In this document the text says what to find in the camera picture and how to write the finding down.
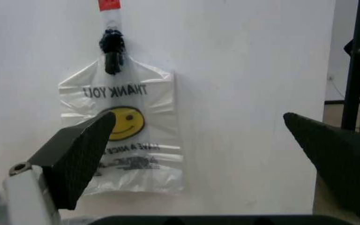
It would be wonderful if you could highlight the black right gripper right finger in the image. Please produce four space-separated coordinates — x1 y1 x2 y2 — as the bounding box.
283 112 360 225

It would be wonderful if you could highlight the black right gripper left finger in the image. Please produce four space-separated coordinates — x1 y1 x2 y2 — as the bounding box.
3 111 117 225

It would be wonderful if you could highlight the clear smiley plastic garbage bag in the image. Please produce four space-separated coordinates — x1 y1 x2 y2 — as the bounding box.
57 9 186 195

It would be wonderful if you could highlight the red label strip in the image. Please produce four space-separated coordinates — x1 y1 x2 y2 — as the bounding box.
98 0 122 12

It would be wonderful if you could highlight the black wall hook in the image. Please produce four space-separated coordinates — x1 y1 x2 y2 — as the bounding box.
98 27 127 75

